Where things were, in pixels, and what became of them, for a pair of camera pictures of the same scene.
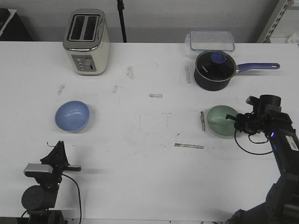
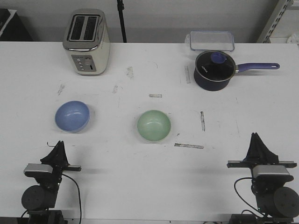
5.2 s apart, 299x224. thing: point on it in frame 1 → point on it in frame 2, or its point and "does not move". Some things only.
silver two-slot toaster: (87, 41) does not move
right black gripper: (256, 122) → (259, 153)
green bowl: (217, 125) → (153, 126)
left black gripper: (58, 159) does not move
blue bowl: (72, 116) does not move
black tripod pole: (120, 6) does not move
